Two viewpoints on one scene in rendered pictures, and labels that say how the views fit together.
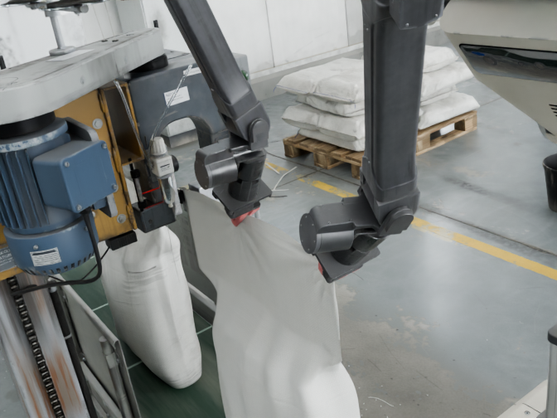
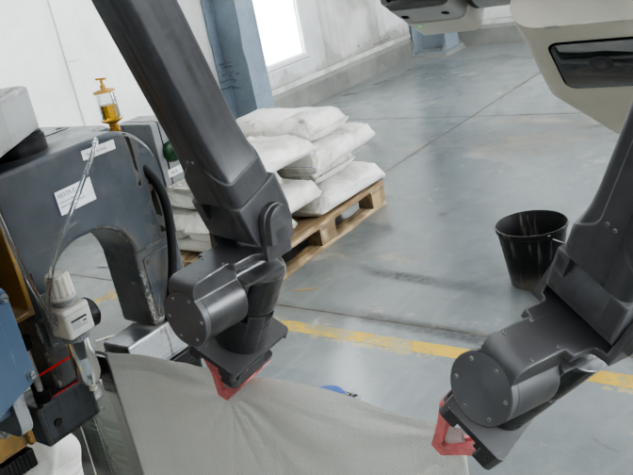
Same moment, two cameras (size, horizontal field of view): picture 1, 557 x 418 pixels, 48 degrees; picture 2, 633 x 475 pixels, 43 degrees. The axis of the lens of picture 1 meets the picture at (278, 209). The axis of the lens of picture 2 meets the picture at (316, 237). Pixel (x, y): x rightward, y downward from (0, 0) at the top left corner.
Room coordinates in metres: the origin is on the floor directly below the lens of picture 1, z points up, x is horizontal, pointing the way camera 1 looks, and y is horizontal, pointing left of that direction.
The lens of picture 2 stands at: (0.32, 0.21, 1.52)
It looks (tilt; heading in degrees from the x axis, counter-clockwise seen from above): 20 degrees down; 342
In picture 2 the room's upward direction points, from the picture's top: 12 degrees counter-clockwise
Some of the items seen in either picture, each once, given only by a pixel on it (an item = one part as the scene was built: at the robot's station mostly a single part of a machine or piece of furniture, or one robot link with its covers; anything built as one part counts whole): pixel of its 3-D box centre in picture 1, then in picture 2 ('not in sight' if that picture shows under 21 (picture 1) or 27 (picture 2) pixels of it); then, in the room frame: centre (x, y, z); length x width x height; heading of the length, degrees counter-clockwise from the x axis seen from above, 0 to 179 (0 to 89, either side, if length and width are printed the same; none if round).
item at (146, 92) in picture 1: (161, 114); (34, 233); (1.46, 0.24, 1.21); 0.30 x 0.25 x 0.30; 33
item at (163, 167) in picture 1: (165, 172); (76, 330); (1.25, 0.23, 1.14); 0.05 x 0.04 x 0.16; 123
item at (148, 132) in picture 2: (233, 75); (152, 151); (1.44, 0.06, 1.29); 0.08 x 0.05 x 0.09; 33
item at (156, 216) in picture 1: (152, 213); (55, 407); (1.29, 0.28, 1.04); 0.08 x 0.06 x 0.05; 123
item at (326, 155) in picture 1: (380, 133); (267, 228); (4.43, -0.83, 0.07); 1.20 x 0.82 x 0.14; 125
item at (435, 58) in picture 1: (406, 57); (283, 124); (4.63, -1.09, 0.56); 0.67 x 0.43 x 0.15; 33
